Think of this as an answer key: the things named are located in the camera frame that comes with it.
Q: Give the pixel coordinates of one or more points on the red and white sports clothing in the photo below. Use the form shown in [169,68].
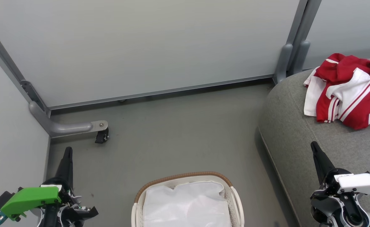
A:
[352,94]

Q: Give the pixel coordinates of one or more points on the white basket liner fabric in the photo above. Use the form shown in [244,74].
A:
[188,205]

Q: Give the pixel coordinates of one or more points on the grey fabric sofa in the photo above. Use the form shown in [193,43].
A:
[304,135]

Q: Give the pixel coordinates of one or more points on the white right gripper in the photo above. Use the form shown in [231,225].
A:
[358,184]

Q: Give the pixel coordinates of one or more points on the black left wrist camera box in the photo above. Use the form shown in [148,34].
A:
[2,198]

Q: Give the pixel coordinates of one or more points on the woven-rim white laundry basket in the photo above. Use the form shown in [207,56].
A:
[235,201]

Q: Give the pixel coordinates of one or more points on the grey metal partition leg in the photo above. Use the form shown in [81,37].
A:
[65,127]

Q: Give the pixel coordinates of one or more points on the black caster wheel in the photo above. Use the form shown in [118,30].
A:
[101,136]

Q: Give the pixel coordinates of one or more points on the grey partition foot post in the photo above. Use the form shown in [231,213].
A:
[301,56]
[282,63]

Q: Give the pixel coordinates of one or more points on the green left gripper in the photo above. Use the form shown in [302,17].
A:
[30,198]

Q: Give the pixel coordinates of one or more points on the grey corner hinge bracket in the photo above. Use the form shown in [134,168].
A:
[33,94]

